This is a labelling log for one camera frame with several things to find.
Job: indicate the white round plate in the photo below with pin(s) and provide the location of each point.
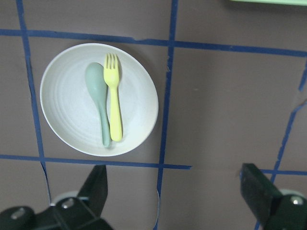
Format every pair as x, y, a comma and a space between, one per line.
71, 113

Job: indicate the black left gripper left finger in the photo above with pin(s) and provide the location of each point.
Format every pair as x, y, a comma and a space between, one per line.
94, 190

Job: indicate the pale green plastic spoon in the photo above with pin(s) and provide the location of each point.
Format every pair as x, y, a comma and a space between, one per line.
97, 89

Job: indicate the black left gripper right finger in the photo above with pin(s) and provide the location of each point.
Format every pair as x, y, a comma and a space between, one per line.
259, 193

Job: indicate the light green plastic tray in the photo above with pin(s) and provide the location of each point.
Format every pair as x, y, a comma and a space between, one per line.
284, 2

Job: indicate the yellow plastic fork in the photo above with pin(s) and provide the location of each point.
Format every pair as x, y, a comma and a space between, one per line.
112, 78

